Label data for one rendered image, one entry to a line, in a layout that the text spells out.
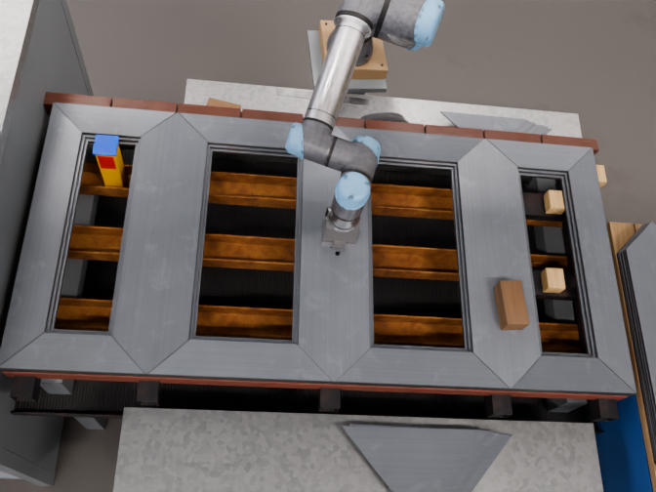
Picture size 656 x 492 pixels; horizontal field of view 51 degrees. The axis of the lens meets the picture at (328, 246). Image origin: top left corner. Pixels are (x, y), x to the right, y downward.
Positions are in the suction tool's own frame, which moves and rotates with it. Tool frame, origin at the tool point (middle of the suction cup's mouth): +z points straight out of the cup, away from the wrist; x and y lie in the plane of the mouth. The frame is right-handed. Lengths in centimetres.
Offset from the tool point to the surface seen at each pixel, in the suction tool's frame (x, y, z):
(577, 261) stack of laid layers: 1, 68, 1
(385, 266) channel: 1.1, 16.9, 15.6
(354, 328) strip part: -23.3, 5.5, -0.7
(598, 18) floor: 176, 144, 84
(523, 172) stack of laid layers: 28, 55, 1
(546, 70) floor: 139, 112, 84
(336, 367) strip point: -33.5, 0.9, -0.7
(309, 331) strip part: -24.8, -5.8, -0.7
